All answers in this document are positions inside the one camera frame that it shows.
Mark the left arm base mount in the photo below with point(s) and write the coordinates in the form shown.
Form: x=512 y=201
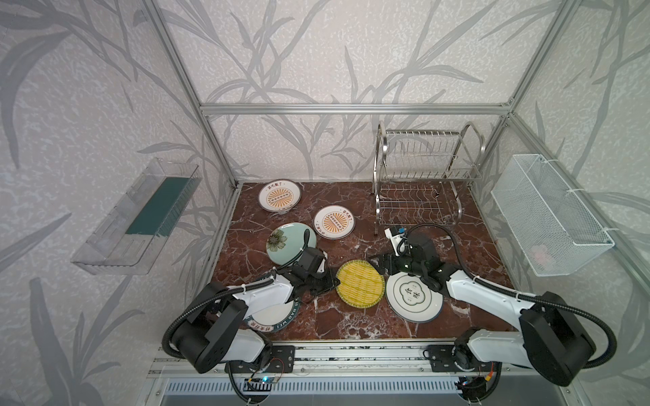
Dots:
x=276 y=360

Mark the clear plastic wall shelf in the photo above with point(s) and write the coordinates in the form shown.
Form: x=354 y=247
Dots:
x=133 y=234

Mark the white plate dark lettered rim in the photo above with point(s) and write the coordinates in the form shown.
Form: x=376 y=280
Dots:
x=275 y=318

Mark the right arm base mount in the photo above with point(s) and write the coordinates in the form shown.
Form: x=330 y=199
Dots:
x=452 y=358

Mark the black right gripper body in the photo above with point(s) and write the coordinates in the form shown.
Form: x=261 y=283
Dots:
x=402 y=264

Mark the large orange sunburst plate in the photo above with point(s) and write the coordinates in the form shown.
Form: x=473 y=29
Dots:
x=279 y=196

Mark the yellow woven bamboo plate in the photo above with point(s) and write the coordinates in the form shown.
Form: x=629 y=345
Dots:
x=361 y=286

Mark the green flower plate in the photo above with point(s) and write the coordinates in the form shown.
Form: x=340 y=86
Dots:
x=286 y=241

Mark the small orange sunburst plate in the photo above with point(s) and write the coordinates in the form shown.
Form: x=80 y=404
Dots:
x=334 y=222

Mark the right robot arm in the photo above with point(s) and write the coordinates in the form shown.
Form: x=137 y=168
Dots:
x=544 y=336

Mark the white plate green rim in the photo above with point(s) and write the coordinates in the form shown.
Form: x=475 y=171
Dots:
x=411 y=299

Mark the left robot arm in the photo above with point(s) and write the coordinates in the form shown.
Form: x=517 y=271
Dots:
x=225 y=325

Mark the white wire mesh basket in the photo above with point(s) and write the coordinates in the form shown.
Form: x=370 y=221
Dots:
x=556 y=232

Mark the stainless steel dish rack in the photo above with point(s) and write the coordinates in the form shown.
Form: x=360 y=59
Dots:
x=418 y=175

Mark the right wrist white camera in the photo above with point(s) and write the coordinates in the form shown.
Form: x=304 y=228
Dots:
x=397 y=237

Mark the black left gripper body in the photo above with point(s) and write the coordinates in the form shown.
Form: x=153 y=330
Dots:
x=313 y=285

